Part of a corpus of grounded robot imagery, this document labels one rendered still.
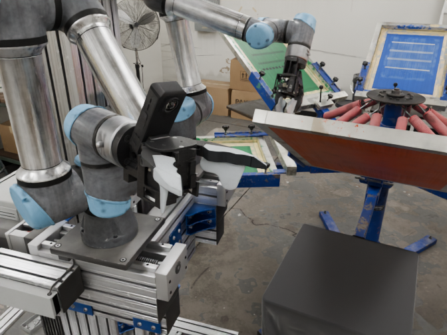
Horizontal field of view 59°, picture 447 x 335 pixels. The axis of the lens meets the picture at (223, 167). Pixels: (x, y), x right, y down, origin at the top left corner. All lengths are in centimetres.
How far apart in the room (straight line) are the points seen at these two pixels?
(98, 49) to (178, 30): 69
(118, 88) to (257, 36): 56
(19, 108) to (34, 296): 50
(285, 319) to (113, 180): 85
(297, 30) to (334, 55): 440
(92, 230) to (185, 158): 58
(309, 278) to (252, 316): 121
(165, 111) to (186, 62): 99
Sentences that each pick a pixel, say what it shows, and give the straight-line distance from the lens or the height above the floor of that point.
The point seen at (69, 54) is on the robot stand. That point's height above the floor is 170.
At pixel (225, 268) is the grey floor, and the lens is 294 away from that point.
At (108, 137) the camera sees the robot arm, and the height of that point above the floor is 168.
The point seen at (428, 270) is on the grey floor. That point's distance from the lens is 327.
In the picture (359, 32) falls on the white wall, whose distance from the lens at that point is 566.
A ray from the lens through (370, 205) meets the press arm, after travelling 200.
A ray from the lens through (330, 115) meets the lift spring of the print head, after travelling 255.
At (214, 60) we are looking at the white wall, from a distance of 639.
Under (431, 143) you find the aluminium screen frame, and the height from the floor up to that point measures 154.
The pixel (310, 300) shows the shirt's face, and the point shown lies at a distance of 137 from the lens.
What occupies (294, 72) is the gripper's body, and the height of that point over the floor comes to 162.
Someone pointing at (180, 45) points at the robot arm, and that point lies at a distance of 150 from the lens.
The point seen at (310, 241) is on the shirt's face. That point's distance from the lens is 162.
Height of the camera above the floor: 189
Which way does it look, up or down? 26 degrees down
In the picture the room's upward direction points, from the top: straight up
